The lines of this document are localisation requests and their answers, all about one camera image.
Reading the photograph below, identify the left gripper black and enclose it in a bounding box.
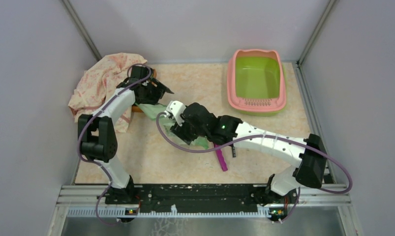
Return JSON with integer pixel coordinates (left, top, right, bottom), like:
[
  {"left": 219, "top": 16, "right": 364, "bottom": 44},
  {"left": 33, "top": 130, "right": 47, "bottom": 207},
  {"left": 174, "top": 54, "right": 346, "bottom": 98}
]
[{"left": 140, "top": 77, "right": 174, "bottom": 111}]

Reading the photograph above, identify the green cat litter bag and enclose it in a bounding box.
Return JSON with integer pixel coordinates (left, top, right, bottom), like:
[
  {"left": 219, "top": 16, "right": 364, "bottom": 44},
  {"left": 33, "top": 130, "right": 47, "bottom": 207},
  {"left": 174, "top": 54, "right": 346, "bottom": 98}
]
[{"left": 136, "top": 103, "right": 210, "bottom": 149}]

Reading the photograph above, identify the magenta plastic litter scoop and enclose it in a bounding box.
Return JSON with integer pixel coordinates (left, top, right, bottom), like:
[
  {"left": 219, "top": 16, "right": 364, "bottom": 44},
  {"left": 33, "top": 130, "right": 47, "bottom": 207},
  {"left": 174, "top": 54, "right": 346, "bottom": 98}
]
[{"left": 215, "top": 149, "right": 228, "bottom": 172}]

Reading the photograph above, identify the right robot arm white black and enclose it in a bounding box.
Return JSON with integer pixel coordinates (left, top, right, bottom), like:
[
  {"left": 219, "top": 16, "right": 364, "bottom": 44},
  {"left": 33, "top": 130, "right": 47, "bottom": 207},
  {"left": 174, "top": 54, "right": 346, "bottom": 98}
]
[{"left": 164, "top": 101, "right": 327, "bottom": 203}]

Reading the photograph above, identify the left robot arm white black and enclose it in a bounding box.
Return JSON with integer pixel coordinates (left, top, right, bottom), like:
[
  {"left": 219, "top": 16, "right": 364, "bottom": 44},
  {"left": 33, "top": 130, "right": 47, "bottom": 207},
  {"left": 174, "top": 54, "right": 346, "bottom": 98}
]
[{"left": 77, "top": 63, "right": 171, "bottom": 204}]

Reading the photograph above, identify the pink and green litter box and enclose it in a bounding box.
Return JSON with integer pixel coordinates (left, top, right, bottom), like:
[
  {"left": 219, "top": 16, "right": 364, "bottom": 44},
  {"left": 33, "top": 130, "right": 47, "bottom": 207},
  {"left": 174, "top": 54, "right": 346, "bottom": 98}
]
[{"left": 226, "top": 49, "right": 287, "bottom": 116}]

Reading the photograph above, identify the pink patterned crumpled cloth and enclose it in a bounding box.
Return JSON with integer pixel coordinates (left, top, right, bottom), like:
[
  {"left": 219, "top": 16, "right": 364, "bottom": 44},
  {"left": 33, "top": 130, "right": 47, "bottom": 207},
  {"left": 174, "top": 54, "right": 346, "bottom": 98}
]
[{"left": 68, "top": 53, "right": 147, "bottom": 123}]

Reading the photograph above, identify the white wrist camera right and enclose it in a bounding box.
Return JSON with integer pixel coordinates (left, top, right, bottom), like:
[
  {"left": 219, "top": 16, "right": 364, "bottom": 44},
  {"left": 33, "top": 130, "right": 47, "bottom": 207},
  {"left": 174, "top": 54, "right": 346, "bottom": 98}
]
[{"left": 164, "top": 100, "right": 186, "bottom": 126}]

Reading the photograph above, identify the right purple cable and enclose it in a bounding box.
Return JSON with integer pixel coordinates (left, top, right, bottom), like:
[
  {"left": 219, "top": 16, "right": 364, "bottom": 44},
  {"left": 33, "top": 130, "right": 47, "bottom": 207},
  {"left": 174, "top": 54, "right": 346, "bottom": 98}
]
[{"left": 155, "top": 112, "right": 353, "bottom": 225}]

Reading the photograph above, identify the purple cable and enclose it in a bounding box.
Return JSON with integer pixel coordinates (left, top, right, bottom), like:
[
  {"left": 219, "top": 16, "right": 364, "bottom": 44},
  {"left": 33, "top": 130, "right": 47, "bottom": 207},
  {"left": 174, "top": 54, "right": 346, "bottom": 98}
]
[
  {"left": 77, "top": 63, "right": 153, "bottom": 228},
  {"left": 155, "top": 112, "right": 353, "bottom": 225}
]

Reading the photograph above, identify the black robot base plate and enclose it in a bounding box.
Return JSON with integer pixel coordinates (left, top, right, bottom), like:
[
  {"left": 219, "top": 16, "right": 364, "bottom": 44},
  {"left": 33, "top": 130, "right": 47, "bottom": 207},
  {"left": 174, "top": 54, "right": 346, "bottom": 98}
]
[{"left": 104, "top": 184, "right": 296, "bottom": 213}]

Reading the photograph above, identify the white slotted cable duct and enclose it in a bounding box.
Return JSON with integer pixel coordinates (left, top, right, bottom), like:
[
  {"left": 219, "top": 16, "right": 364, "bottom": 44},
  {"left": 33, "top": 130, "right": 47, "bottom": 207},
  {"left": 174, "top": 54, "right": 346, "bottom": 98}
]
[{"left": 66, "top": 206, "right": 272, "bottom": 218}]

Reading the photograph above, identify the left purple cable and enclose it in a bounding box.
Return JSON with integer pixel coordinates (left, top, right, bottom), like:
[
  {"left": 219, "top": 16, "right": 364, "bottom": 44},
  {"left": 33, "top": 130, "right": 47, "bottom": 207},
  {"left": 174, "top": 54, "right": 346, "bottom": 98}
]
[{"left": 77, "top": 63, "right": 153, "bottom": 228}]

